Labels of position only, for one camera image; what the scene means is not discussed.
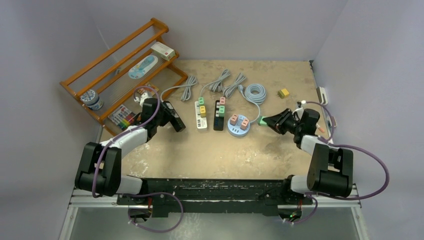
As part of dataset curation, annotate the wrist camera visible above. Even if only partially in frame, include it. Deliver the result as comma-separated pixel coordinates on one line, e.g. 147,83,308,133
293,100,307,118
134,91,152,107

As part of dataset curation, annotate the grey cable bundle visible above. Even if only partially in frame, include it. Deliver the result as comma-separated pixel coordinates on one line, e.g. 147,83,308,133
200,68,232,99
159,75,199,103
222,72,247,99

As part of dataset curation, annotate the blue oval package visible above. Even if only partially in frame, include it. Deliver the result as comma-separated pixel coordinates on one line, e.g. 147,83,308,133
128,55,158,80

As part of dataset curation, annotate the white wall clip lower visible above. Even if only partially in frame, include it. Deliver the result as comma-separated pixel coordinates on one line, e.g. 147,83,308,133
326,116,337,128

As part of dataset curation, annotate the coiled light blue cable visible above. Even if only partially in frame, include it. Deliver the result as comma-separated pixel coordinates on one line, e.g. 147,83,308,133
237,83,267,124

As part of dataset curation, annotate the white power strip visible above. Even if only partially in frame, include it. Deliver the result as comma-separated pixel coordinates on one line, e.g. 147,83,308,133
194,101,208,131

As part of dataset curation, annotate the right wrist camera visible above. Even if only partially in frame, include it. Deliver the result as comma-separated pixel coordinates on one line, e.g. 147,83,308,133
293,100,307,118

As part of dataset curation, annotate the blue white ceramic jar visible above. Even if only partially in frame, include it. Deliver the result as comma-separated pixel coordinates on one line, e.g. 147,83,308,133
80,89,104,111

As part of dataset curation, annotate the pink plug on hub left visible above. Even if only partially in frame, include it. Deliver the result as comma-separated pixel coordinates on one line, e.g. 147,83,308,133
229,114,239,126

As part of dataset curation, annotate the pink plug on hub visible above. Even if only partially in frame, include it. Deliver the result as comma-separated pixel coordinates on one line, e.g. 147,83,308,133
229,114,239,126
240,118,250,131

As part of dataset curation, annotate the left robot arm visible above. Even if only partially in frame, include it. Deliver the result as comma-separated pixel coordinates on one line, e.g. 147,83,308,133
74,98,169,205

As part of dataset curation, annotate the colour marker pack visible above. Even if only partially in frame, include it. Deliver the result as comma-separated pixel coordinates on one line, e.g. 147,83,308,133
108,104,136,131

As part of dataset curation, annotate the white wall clip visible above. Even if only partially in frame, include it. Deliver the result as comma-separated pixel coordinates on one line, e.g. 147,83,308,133
326,116,337,128
316,86,329,106

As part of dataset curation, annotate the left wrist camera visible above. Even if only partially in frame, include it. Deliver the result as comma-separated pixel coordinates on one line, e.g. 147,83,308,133
134,91,152,107

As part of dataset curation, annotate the white wall clip upper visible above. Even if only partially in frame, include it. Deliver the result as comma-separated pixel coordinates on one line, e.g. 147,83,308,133
316,86,329,106

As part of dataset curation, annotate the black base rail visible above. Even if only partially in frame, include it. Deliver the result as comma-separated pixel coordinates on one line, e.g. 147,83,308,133
117,178,313,218

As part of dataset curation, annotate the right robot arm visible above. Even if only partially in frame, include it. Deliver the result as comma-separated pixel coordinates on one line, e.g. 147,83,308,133
259,108,354,204

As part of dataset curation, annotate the orange wooden rack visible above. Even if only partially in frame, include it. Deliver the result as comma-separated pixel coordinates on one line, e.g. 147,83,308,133
60,18,188,136

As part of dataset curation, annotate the pink plug on hub right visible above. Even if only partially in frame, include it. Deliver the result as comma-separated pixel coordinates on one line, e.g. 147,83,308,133
240,118,250,131

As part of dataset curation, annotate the orange white pen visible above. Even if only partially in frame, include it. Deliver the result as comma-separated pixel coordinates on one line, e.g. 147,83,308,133
316,124,325,133

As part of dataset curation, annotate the white red box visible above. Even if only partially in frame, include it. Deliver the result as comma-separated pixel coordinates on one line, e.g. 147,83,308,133
150,41,176,61

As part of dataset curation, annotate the grey cable right bundle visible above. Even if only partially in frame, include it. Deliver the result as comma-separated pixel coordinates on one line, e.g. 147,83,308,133
222,72,247,99

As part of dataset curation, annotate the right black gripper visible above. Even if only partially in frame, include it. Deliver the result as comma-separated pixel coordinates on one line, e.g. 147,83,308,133
262,108,303,136

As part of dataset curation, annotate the yellow plug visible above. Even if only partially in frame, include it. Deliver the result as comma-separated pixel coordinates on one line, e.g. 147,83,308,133
199,105,206,118
277,88,290,99

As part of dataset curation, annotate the orange snack packet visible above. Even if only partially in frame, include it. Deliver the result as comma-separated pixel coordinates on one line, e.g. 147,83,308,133
144,82,160,93

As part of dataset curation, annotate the black power strip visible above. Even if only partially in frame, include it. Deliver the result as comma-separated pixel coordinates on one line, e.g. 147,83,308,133
163,100,186,133
213,100,225,131

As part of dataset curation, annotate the grey cable middle bundle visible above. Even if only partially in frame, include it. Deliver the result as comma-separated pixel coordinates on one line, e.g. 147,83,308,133
200,68,232,99

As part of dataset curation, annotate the grey cable left bundle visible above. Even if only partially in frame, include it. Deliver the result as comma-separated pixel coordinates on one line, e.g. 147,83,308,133
159,75,199,103

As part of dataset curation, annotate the round blue power hub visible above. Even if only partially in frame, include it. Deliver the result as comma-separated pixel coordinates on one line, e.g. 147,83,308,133
226,114,251,138

